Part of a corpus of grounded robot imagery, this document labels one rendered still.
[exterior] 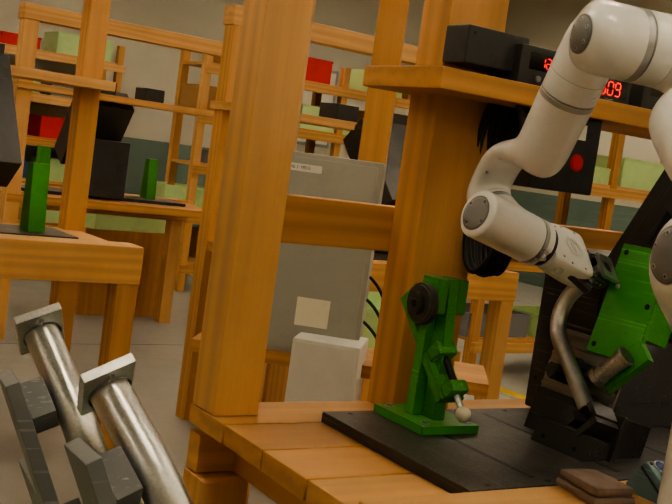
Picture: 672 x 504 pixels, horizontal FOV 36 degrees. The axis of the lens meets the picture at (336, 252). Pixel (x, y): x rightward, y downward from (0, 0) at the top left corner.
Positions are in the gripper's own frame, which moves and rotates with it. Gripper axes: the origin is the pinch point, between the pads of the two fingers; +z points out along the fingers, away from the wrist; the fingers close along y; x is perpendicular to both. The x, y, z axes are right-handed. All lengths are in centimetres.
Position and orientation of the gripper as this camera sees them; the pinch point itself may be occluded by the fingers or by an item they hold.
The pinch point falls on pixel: (595, 272)
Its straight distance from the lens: 197.1
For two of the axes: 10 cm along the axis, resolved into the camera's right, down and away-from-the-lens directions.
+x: -6.3, 5.4, 5.6
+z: 7.7, 3.3, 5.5
